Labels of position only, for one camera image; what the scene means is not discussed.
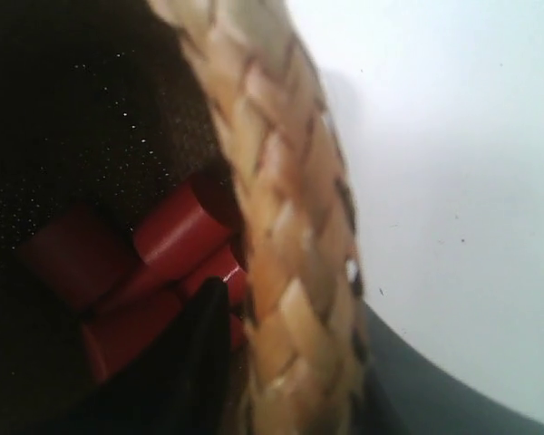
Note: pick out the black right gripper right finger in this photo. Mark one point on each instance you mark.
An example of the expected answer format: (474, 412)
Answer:
(407, 394)

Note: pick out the brown woven wicker basket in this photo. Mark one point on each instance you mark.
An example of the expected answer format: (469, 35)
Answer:
(114, 104)

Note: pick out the red cylinder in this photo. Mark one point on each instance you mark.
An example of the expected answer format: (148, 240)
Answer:
(226, 263)
(187, 225)
(111, 341)
(78, 257)
(143, 282)

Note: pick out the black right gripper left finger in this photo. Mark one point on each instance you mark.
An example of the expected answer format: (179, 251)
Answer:
(178, 384)

